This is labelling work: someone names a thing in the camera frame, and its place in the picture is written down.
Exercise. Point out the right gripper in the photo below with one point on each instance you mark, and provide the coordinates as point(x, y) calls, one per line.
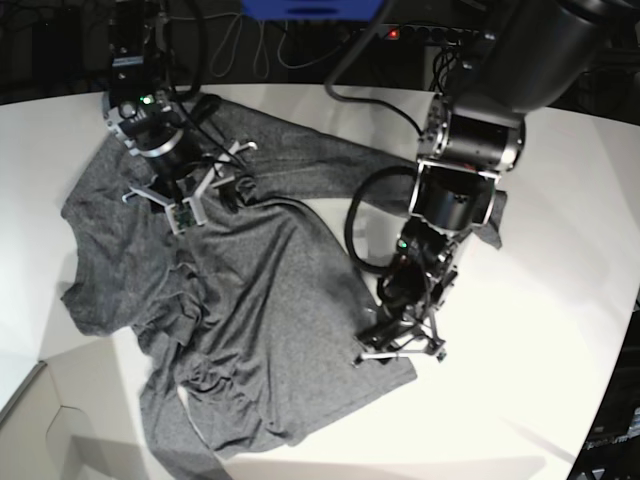
point(190, 185)

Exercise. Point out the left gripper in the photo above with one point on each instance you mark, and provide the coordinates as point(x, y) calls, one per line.
point(403, 328)

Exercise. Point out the grey long-sleeve t-shirt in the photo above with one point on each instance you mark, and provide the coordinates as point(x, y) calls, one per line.
point(250, 319)

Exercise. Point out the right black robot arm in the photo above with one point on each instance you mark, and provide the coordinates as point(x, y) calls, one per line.
point(144, 110)

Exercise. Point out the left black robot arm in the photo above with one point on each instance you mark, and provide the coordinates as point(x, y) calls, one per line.
point(473, 134)

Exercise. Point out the blue plastic panel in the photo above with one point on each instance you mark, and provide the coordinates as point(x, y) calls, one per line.
point(288, 10)

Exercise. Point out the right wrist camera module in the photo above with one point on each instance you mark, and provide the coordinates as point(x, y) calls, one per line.
point(182, 216)

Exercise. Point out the black power strip red switch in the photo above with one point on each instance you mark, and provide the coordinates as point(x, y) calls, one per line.
point(428, 35)

